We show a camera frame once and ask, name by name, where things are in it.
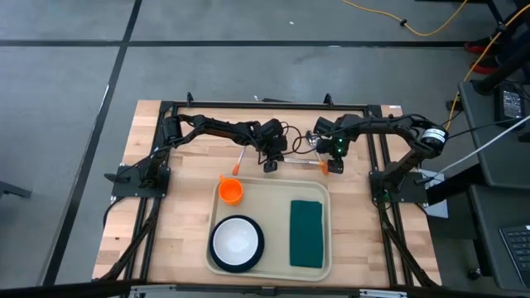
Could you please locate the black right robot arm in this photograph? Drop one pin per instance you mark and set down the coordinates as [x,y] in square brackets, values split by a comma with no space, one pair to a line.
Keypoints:
[385,124]

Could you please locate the black stand leg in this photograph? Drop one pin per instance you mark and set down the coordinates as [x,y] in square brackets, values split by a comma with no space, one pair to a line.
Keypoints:
[505,68]

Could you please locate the person's foot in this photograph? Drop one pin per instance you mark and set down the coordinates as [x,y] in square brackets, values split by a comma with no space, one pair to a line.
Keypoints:
[478,46]
[484,68]

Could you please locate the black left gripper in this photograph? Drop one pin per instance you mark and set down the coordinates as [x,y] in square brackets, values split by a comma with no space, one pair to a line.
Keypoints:
[273,148]

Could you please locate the black chair base leg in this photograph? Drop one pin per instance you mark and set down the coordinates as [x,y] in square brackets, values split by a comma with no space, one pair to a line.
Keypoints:
[14,189]

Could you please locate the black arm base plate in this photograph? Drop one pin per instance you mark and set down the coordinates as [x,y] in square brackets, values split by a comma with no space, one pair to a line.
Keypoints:
[416,192]
[124,188]

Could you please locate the flat black bar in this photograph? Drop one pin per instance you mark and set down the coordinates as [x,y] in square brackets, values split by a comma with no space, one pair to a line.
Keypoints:
[275,100]

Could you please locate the orange plastic cup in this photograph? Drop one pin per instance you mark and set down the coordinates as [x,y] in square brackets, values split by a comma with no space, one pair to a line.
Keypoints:
[231,192]

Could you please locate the black aluminium table frame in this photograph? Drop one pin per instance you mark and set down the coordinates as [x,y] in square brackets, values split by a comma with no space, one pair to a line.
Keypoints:
[269,105]

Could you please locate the black keyboard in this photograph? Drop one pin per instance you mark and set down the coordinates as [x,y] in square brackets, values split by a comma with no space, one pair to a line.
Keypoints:
[517,248]

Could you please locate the white bowl with black rim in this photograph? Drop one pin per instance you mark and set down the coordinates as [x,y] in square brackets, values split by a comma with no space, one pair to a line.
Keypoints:
[236,244]

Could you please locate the grey desk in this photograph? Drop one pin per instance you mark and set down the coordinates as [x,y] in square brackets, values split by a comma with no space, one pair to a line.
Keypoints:
[488,248]
[497,165]

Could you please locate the black caster wheel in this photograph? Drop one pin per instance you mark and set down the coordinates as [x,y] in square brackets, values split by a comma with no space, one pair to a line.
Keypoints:
[474,273]

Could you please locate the black power adapter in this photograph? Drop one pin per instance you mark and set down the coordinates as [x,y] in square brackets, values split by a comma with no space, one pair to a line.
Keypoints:
[511,103]

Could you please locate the beige plastic tray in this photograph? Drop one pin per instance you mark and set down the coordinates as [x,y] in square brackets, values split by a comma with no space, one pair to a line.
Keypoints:
[269,203]

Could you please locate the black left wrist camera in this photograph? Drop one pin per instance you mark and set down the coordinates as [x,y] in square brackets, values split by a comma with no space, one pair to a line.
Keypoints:
[272,127]

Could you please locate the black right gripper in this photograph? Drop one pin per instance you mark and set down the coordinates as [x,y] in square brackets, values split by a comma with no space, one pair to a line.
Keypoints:
[341,140]

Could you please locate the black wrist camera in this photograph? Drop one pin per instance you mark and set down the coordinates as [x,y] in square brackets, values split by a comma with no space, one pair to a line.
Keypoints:
[272,127]
[322,125]

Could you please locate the small black frame clamp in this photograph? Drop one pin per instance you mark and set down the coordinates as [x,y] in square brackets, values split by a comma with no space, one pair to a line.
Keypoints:
[189,98]
[328,100]

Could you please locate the dark green cloth napkin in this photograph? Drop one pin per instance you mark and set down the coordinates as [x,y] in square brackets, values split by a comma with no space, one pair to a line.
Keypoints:
[306,236]

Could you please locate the white paper sheet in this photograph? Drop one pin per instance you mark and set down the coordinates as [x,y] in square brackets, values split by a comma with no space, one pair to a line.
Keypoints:
[439,209]

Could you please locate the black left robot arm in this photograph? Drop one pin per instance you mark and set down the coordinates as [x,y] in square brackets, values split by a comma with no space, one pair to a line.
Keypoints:
[219,127]

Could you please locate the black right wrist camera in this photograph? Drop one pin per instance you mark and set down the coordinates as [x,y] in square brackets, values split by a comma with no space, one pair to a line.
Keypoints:
[322,125]

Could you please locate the black camera gantry frame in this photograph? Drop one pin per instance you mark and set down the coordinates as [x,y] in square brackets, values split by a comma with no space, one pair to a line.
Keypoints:
[62,289]

